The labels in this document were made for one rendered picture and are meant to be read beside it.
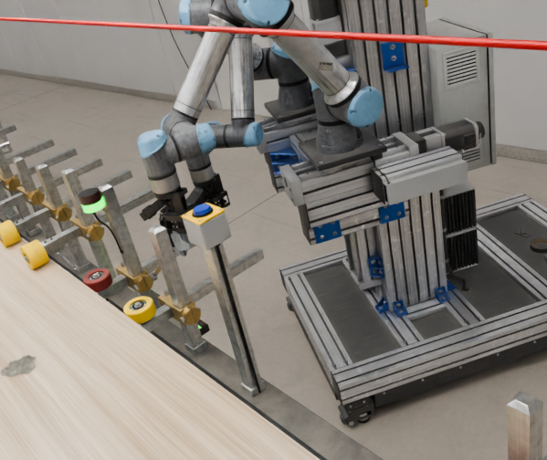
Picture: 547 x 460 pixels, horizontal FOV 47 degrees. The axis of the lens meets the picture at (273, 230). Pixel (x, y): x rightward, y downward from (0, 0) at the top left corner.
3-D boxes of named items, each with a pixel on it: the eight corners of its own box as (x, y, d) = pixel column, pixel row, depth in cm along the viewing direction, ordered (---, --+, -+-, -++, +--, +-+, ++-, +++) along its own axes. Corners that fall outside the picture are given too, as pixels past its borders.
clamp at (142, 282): (133, 273, 199) (129, 259, 196) (155, 287, 189) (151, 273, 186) (118, 281, 196) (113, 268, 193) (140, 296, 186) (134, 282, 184)
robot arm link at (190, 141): (199, 114, 169) (161, 128, 165) (213, 124, 159) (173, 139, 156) (206, 141, 172) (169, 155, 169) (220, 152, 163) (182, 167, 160)
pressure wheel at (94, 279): (113, 294, 195) (100, 263, 189) (125, 303, 189) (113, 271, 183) (90, 308, 191) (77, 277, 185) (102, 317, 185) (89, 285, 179)
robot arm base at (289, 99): (310, 92, 249) (306, 67, 244) (321, 102, 236) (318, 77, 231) (274, 102, 247) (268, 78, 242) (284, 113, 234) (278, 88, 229)
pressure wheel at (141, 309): (139, 329, 176) (126, 297, 170) (166, 325, 175) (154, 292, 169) (132, 348, 169) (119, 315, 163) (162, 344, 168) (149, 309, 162)
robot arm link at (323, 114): (341, 104, 200) (335, 62, 194) (364, 113, 189) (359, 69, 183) (310, 116, 197) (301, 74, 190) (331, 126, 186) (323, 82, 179)
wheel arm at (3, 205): (99, 163, 259) (97, 155, 257) (103, 165, 257) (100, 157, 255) (-17, 217, 234) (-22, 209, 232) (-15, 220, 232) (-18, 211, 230)
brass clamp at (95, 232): (89, 224, 212) (85, 212, 209) (108, 235, 202) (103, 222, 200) (73, 233, 209) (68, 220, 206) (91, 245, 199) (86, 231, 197)
